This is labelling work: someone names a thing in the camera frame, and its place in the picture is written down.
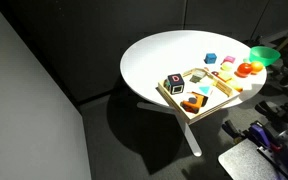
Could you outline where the orange black toy block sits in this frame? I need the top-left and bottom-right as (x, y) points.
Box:
(180, 92), (208, 114)

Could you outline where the pink cube block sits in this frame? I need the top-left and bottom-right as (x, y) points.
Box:
(222, 56), (236, 64)

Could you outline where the blue cube block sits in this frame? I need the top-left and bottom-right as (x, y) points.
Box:
(204, 53), (217, 64)

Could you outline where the orange toy fruit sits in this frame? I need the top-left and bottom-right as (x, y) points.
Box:
(251, 61), (264, 74)

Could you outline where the small yellow toy lemon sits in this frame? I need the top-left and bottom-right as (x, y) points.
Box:
(221, 62), (233, 71)

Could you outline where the purple clamp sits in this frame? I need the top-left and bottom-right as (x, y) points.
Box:
(222, 120), (282, 152)

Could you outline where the yellow toy banana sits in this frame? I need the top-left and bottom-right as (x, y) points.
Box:
(226, 79), (243, 92)

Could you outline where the green plastic bowl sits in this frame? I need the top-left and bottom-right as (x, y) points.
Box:
(249, 46), (281, 66)

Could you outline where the black letter cube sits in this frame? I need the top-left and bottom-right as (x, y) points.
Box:
(167, 74), (185, 94)

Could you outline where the red toy apple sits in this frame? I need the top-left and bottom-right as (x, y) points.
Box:
(236, 63), (253, 78)

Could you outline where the light blue triangle block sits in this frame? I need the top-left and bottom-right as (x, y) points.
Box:
(199, 86), (211, 95)

